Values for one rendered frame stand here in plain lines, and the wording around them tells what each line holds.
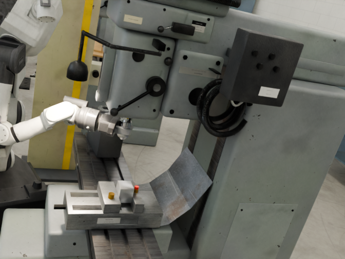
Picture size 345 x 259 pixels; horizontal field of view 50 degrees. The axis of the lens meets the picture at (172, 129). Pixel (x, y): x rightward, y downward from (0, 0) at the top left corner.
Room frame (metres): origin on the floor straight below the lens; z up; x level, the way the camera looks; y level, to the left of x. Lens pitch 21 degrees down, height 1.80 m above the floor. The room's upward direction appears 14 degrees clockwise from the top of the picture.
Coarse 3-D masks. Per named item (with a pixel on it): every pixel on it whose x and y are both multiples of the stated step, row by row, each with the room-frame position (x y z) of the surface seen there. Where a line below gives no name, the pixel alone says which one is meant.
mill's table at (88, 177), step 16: (80, 144) 1.70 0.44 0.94; (80, 160) 1.54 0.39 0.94; (96, 160) 1.57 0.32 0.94; (112, 160) 1.62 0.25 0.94; (80, 176) 1.44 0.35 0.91; (96, 176) 1.43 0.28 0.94; (112, 176) 1.47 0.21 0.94; (128, 176) 1.50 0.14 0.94; (96, 240) 1.02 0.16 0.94; (112, 240) 1.04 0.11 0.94; (128, 240) 1.06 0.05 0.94; (144, 240) 1.09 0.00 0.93; (96, 256) 0.95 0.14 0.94; (112, 256) 0.98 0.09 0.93; (128, 256) 1.00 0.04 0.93; (144, 256) 1.01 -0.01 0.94; (160, 256) 1.03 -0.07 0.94
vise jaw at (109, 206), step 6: (102, 186) 1.19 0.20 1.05; (108, 186) 1.20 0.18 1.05; (114, 186) 1.21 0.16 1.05; (102, 192) 1.15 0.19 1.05; (108, 192) 1.16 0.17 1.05; (114, 192) 1.17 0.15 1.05; (102, 198) 1.12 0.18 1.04; (108, 198) 1.12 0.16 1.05; (114, 198) 1.13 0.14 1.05; (102, 204) 1.11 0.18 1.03; (108, 204) 1.09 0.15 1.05; (114, 204) 1.10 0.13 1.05; (120, 204) 1.11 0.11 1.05; (102, 210) 1.10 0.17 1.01; (108, 210) 1.09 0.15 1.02; (114, 210) 1.10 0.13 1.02
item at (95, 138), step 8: (104, 112) 1.73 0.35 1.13; (88, 136) 1.76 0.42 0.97; (96, 136) 1.65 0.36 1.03; (104, 136) 1.61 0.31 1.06; (96, 144) 1.63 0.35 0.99; (104, 144) 1.62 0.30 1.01; (112, 144) 1.64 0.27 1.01; (120, 144) 1.66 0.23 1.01; (96, 152) 1.62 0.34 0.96; (104, 152) 1.62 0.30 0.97; (112, 152) 1.64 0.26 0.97; (120, 152) 1.66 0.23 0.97
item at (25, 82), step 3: (24, 78) 5.16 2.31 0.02; (27, 78) 5.19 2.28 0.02; (30, 78) 5.23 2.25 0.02; (24, 81) 5.03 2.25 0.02; (27, 81) 5.06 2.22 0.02; (21, 84) 4.87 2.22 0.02; (24, 84) 4.90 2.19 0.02; (27, 84) 4.93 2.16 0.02; (21, 87) 4.75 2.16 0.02; (24, 87) 4.78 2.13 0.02; (27, 87) 4.81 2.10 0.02
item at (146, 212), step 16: (80, 192) 1.18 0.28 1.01; (96, 192) 1.20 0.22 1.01; (144, 192) 1.29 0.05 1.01; (80, 208) 1.08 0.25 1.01; (96, 208) 1.10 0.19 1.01; (128, 208) 1.15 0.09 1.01; (144, 208) 1.18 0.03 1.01; (160, 208) 1.21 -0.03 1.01; (80, 224) 1.06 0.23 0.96; (96, 224) 1.08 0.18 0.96; (112, 224) 1.11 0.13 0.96; (128, 224) 1.13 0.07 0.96; (144, 224) 1.15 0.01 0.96
